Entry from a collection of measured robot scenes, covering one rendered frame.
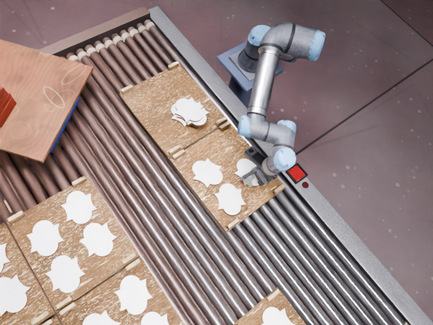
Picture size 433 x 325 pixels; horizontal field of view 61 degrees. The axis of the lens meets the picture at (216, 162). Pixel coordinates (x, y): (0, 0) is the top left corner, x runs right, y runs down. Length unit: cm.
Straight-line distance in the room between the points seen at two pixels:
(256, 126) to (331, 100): 196
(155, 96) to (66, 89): 40
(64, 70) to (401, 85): 284
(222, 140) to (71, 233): 76
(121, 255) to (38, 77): 86
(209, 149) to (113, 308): 77
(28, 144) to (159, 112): 58
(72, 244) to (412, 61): 333
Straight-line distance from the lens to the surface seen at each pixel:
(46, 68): 186
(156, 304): 150
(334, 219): 175
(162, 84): 187
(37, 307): 157
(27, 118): 173
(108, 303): 152
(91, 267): 154
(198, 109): 174
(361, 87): 350
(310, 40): 153
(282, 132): 140
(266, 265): 159
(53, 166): 173
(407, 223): 307
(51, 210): 164
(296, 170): 175
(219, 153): 169
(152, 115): 177
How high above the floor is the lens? 243
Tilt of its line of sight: 64 degrees down
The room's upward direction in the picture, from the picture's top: 17 degrees clockwise
